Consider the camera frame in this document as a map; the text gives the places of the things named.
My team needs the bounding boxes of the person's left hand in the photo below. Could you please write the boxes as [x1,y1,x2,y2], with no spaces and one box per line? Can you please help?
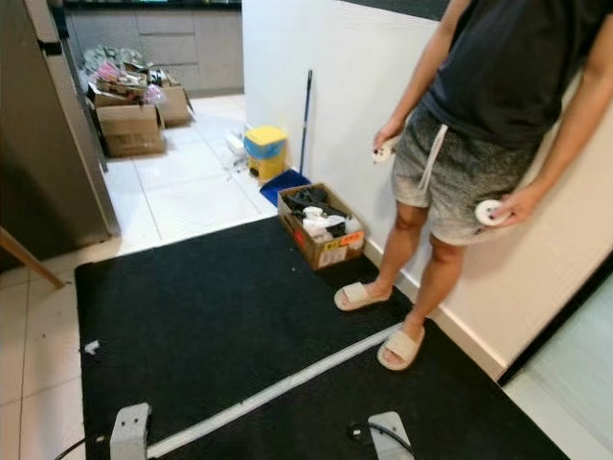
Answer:
[503,184,549,229]

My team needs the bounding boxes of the person's right hand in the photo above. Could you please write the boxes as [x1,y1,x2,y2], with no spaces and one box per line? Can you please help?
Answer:
[374,117,408,152]

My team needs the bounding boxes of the white handheld controller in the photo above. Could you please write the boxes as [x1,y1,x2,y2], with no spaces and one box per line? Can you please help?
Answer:
[475,198,511,227]
[372,140,398,164]

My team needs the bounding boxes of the blue broom stick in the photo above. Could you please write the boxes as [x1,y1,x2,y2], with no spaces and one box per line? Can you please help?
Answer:
[300,69,314,173]

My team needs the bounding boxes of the blue dustpan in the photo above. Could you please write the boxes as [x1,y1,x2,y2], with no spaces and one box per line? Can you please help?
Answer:
[259,168,312,207]

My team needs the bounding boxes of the person in grey shorts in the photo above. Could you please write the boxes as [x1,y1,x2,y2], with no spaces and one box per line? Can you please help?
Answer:
[333,0,613,373]

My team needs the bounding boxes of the yellow and blue bin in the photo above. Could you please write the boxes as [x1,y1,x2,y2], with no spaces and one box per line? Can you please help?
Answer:
[243,125,289,183]

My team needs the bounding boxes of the open cardboard box orange label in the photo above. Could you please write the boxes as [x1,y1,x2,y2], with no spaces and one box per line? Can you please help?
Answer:
[278,182,367,271]

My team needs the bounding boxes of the beige slipper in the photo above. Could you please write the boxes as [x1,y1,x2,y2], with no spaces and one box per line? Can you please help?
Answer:
[334,281,394,312]
[376,326,425,373]

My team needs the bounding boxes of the large cluttered cardboard box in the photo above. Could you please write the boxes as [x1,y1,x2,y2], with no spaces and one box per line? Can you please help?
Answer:
[96,101,166,159]

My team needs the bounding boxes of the crumpled green bag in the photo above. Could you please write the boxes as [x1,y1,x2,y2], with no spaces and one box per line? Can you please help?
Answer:
[83,45,154,74]

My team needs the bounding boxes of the grey kitchen cabinets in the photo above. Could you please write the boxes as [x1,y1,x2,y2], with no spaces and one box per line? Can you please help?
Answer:
[62,5,245,97]

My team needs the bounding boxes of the small brown cardboard box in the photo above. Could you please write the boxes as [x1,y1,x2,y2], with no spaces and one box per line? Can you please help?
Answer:
[158,84,195,128]

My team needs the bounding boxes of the black floor mat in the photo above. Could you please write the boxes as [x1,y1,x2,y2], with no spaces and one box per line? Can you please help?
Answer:
[75,216,571,460]

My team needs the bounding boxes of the long white tape strip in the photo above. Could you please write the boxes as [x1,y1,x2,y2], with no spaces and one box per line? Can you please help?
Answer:
[148,324,403,459]

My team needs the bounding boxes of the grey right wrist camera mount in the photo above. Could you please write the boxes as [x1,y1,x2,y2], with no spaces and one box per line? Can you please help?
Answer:
[369,412,415,460]

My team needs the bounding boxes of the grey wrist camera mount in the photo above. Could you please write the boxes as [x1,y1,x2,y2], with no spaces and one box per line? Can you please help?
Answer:
[369,412,415,460]
[110,402,152,460]

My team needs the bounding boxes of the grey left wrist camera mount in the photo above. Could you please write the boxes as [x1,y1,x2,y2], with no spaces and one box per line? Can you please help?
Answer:
[110,402,152,460]

